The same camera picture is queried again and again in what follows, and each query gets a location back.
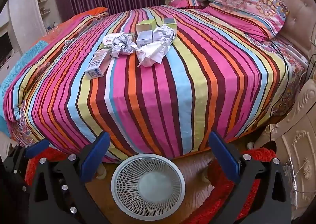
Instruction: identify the long white and blue box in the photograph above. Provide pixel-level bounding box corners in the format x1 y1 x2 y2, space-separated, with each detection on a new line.
84 51 109 80

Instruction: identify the lime green box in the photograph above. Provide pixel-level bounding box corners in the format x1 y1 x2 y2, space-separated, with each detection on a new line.
136 19 156 34

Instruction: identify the striped pink pillow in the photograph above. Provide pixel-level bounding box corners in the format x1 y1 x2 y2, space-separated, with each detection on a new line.
169 0 206 9

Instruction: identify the orange and blue quilt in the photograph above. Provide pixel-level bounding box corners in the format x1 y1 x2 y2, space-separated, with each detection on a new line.
0 7 109 138

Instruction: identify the white packet with pink print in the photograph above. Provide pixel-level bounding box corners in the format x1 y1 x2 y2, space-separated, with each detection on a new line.
102 33 124 45

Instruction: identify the white mesh waste basket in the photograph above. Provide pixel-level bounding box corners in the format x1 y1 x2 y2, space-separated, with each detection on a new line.
111 153 186 215

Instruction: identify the paper ball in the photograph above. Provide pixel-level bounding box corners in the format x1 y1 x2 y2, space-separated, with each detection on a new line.
152 25 176 46
111 34 137 58

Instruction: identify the striped colourful bed sheet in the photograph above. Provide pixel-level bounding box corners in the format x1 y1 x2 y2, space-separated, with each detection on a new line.
2 6 309 163

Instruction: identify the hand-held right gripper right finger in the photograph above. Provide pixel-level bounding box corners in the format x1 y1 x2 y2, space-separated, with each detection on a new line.
209 131 292 224

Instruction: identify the red shaggy rug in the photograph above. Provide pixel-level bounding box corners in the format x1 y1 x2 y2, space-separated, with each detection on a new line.
25 147 274 224

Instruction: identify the white wardrobe shelf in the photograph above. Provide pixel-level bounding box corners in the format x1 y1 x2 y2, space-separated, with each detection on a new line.
8 0 62 53

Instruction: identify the cream carved bedside cabinet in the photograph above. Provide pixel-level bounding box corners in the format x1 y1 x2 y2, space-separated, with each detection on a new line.
254 78 316 219

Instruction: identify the white plastic wrapper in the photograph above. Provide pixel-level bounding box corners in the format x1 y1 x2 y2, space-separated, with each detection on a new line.
136 41 171 67

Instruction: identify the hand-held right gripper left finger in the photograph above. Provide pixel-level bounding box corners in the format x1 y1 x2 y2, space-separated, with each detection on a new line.
28 131 110 224

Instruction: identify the white television cabinet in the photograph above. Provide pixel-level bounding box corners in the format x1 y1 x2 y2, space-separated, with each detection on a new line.
0 50 24 80

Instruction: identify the black cable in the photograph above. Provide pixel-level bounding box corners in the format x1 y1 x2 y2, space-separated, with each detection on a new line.
268 39 316 145

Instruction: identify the floral pink pillow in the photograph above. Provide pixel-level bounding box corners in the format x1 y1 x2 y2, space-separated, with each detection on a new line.
201 0 289 40

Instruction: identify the white and grey box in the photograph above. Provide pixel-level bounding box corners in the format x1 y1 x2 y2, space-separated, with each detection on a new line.
136 32 154 48

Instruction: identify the black television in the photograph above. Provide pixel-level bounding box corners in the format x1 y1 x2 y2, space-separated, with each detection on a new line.
0 33 13 54

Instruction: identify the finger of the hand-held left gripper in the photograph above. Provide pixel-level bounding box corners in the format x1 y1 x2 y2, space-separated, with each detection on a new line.
4 139 50 195

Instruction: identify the white power strip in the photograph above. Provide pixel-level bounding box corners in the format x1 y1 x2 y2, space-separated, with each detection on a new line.
287 44 309 67

